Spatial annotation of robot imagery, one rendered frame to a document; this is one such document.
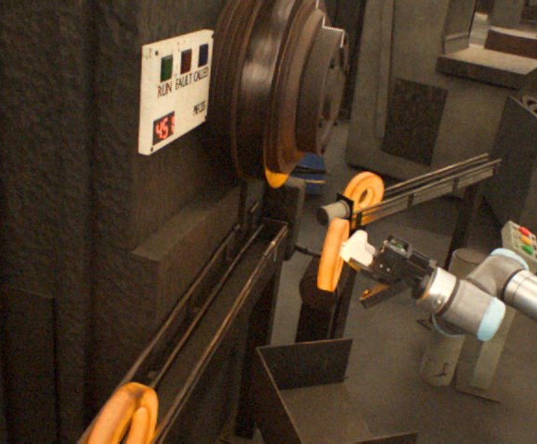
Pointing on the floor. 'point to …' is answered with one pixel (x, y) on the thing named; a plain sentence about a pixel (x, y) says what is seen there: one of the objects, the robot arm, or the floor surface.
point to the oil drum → (519, 46)
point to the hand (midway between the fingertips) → (335, 246)
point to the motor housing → (318, 303)
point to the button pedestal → (485, 381)
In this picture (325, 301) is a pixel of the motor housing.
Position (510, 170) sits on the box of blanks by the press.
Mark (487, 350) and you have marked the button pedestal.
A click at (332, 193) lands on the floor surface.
